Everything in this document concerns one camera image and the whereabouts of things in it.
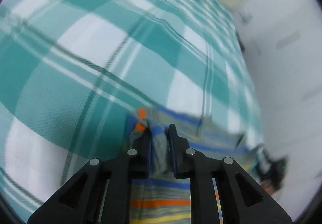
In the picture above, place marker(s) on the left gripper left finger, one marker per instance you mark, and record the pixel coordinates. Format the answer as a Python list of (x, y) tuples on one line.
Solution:
[(99, 192)]

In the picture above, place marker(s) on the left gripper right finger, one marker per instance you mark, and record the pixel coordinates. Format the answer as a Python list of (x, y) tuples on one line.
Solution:
[(221, 191)]

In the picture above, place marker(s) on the multicolour striped knit sweater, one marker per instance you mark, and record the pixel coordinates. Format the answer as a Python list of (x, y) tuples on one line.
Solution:
[(161, 198)]

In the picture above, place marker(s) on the white wardrobe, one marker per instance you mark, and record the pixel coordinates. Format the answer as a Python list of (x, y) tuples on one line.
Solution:
[(284, 61)]

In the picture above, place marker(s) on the teal white plaid bedspread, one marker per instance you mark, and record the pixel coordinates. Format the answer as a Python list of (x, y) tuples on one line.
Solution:
[(76, 74)]

